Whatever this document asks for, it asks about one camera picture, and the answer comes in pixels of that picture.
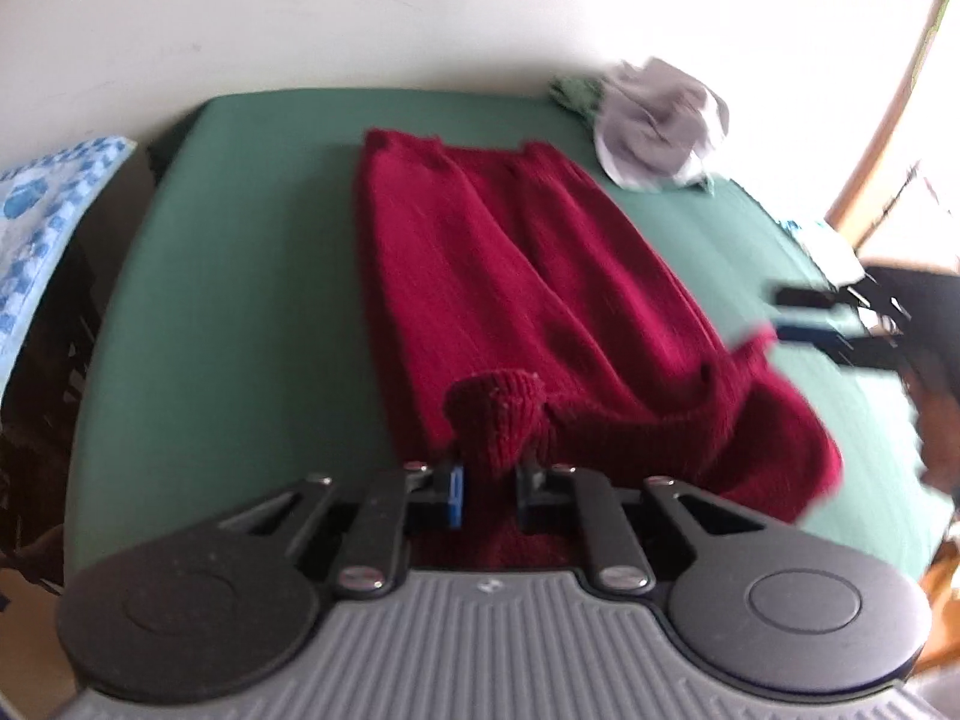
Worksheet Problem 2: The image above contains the dark red knit sweater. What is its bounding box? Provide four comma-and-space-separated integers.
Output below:
352, 127, 845, 571

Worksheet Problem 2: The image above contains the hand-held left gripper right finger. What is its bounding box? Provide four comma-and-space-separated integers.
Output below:
516, 461, 781, 593

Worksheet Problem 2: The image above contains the black crate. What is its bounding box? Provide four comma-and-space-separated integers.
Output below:
0, 146, 162, 586

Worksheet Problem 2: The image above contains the wooden window frame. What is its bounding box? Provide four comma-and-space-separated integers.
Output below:
825, 0, 960, 241

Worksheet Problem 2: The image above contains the blue floral cloth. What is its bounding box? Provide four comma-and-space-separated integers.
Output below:
0, 135, 137, 391

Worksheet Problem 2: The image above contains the green striped garment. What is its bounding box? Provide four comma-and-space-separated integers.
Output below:
547, 75, 713, 192

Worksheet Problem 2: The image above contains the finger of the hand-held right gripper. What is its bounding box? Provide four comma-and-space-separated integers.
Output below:
772, 283, 856, 312
771, 322, 863, 365

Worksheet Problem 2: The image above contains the person's right hand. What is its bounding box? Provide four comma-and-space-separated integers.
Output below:
904, 371, 960, 492

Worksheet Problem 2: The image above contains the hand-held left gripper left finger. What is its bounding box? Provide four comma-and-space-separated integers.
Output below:
217, 461, 466, 601

